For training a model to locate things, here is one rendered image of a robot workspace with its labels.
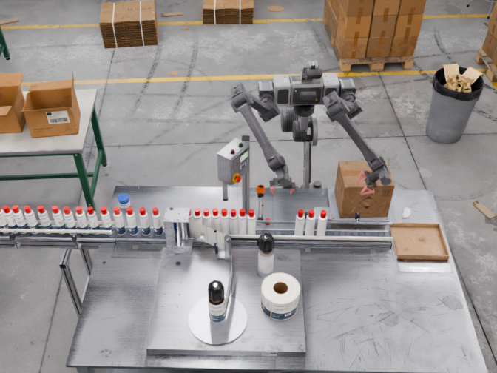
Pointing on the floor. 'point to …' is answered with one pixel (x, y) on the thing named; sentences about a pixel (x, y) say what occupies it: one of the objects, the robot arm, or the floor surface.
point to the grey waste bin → (447, 118)
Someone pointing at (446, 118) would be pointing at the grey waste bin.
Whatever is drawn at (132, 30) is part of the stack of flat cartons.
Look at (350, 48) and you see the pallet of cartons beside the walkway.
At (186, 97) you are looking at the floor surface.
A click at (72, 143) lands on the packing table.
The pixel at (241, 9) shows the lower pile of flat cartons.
